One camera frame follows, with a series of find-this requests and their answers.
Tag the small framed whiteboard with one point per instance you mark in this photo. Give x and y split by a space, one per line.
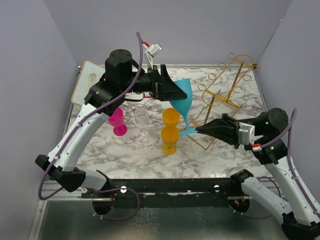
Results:
89 74

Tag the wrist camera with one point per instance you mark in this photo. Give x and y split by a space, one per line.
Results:
151 50
246 137

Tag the pink plastic wine glass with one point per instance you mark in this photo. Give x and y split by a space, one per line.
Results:
117 122

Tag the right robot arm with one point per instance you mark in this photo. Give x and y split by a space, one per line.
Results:
299 213

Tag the yellow wine glass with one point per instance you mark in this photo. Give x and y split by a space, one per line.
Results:
169 136
170 117

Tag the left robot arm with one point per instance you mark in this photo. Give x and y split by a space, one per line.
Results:
122 75

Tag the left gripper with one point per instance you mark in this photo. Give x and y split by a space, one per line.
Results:
162 87

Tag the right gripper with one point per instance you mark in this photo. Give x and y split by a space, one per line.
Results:
226 128

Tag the black base crossbar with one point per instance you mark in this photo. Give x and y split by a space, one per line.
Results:
171 192

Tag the gold wire glass rack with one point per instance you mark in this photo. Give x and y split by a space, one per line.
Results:
223 90

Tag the blue plastic wine glass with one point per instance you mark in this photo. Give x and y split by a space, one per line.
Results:
183 105

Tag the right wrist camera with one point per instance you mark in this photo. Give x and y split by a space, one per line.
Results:
246 137

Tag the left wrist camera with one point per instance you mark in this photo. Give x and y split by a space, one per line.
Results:
151 50

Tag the clear wine glass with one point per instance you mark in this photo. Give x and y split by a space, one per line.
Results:
141 117

